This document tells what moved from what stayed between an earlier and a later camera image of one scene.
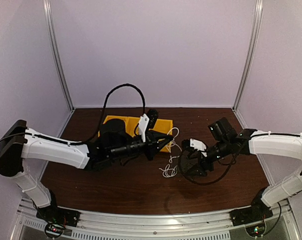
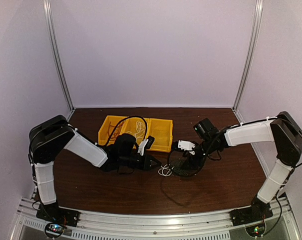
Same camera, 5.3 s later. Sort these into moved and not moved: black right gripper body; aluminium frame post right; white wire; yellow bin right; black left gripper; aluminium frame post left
Moved: black left gripper; white wire; black right gripper body
Not moved: aluminium frame post left; aluminium frame post right; yellow bin right
